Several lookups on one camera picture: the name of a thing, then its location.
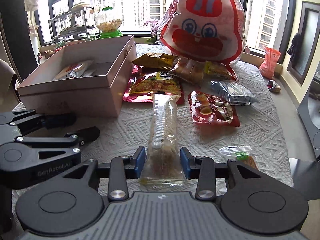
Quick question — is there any red rabbit face snack bag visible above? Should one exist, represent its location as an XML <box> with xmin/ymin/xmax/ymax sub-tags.
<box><xmin>157</xmin><ymin>0</ymin><xmax>247</xmax><ymax>66</ymax></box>

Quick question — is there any orange plastic bag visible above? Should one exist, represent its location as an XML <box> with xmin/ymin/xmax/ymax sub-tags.
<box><xmin>259</xmin><ymin>47</ymin><xmax>281</xmax><ymax>80</ymax></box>

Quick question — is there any clear round cookie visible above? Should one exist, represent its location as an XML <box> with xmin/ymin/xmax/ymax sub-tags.
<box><xmin>219</xmin><ymin>145</ymin><xmax>258</xmax><ymax>169</ymax></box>

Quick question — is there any beige covered chair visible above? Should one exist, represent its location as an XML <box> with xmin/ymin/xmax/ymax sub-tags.
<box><xmin>0</xmin><ymin>59</ymin><xmax>20</xmax><ymax>112</ymax></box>

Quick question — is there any metal shoe rack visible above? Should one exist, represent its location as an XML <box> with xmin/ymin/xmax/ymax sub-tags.
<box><xmin>48</xmin><ymin>2</ymin><xmax>99</xmax><ymax>51</ymax></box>

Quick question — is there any dark framed door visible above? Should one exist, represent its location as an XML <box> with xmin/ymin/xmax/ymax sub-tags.
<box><xmin>287</xmin><ymin>1</ymin><xmax>319</xmax><ymax>84</ymax></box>

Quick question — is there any brown bread packet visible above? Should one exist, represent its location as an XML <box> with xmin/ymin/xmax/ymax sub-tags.
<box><xmin>168</xmin><ymin>58</ymin><xmax>238</xmax><ymax>85</ymax></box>

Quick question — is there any red spicy strip snack bag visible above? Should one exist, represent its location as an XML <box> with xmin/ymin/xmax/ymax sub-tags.
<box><xmin>123</xmin><ymin>65</ymin><xmax>184</xmax><ymax>105</ymax></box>

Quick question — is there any pink orchid flower pot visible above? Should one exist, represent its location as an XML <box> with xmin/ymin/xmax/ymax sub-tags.
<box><xmin>143</xmin><ymin>19</ymin><xmax>160</xmax><ymax>45</ymax></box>

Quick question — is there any blue pig cartoon snack packet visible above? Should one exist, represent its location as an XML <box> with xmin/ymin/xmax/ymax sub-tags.
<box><xmin>208</xmin><ymin>81</ymin><xmax>259</xmax><ymax>106</ymax></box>

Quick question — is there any slipper on floor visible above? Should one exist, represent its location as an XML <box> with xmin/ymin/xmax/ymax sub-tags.
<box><xmin>267</xmin><ymin>80</ymin><xmax>281</xmax><ymax>94</ymax></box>

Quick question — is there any pink cardboard box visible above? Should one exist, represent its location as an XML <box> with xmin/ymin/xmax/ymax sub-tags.
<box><xmin>17</xmin><ymin>36</ymin><xmax>137</xmax><ymax>117</ymax></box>

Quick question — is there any red egg tart snack bag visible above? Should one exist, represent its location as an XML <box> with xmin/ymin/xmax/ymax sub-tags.
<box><xmin>188</xmin><ymin>91</ymin><xmax>240</xmax><ymax>127</ymax></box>

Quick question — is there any silver white snack packet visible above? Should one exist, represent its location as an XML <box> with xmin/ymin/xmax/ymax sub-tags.
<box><xmin>53</xmin><ymin>60</ymin><xmax>93</xmax><ymax>81</ymax></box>

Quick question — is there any green candy dispenser globe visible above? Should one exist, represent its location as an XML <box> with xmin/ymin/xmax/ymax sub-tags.
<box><xmin>95</xmin><ymin>7</ymin><xmax>123</xmax><ymax>38</ymax></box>

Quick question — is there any white textured tablecloth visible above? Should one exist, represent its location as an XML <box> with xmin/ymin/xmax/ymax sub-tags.
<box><xmin>10</xmin><ymin>43</ymin><xmax>295</xmax><ymax>205</ymax></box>

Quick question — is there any yellow brown snack bag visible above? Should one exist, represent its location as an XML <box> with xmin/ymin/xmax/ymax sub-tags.
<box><xmin>132</xmin><ymin>53</ymin><xmax>178</xmax><ymax>70</ymax></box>

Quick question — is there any long clear cereal bar packet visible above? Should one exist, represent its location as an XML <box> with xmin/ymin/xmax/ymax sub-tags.
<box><xmin>140</xmin><ymin>93</ymin><xmax>184</xmax><ymax>190</ymax></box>

